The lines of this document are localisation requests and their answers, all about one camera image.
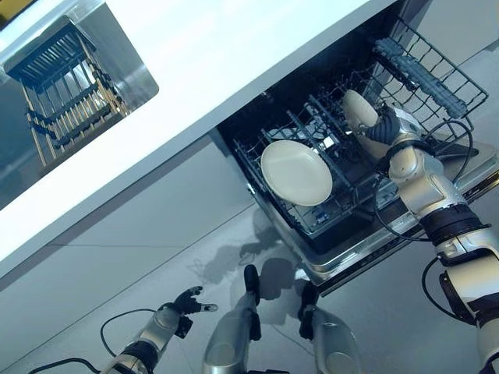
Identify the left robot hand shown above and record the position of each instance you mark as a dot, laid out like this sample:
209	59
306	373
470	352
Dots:
187	302

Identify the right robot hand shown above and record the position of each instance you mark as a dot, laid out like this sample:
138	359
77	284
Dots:
386	128

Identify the cream round plate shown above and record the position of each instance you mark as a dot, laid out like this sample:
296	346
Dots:
358	109
296	173

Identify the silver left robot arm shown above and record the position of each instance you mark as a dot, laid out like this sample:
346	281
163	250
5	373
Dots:
152	335

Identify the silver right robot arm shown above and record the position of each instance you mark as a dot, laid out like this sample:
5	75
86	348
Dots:
425	187

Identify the white cabinet beside dishwasher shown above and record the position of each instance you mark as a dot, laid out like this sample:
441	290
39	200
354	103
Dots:
448	27

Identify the built-in dishwasher black interior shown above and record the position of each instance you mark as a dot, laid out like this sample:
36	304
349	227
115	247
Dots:
249	121

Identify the white left robot leg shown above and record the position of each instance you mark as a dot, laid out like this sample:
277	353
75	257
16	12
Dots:
230	335

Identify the white robot leg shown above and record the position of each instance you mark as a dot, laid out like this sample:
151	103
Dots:
230	335
331	343

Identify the black left robot foot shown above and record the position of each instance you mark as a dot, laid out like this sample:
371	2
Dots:
251	282

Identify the black robot foot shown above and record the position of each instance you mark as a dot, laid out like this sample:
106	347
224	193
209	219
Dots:
308	294
251	282

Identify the narrow white cabinet door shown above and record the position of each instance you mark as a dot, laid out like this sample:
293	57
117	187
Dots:
175	202

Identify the black right robot foot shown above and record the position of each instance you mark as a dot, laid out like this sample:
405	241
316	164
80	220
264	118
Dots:
308	294

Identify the white right robot leg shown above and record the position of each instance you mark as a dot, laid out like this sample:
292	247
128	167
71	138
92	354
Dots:
331	343

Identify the black dish drying rack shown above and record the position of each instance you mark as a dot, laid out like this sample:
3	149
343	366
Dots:
66	97

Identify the stainless steel sink basin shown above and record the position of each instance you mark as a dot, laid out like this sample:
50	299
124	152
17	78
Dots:
128	58

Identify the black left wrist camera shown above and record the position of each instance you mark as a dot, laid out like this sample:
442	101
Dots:
184	328

